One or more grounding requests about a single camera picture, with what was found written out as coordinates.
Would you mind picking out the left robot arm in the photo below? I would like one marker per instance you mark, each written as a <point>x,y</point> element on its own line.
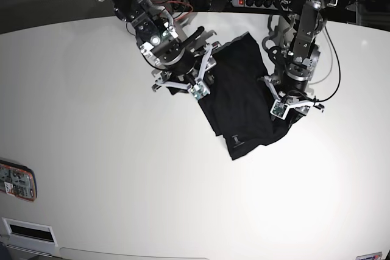
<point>296,54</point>

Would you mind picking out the orange clear parts box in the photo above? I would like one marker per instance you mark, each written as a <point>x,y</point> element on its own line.
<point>18,181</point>

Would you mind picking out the black T-shirt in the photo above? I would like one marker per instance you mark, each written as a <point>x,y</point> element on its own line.
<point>239,103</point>

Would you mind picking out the left gripper with bracket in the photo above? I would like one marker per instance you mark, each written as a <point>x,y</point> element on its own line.
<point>288,93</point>

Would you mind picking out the white power strip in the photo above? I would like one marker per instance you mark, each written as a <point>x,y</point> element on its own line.
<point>254,4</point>

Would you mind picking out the sticker at table edge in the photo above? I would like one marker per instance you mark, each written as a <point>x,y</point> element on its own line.
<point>372,256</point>

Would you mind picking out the white table cable slot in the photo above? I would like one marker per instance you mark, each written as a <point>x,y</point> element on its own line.
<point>30,231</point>

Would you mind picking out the right gripper with bracket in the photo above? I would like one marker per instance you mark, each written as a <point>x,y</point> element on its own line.
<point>190,74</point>

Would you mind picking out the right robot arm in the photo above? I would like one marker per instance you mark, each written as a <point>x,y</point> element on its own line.
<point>159,35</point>

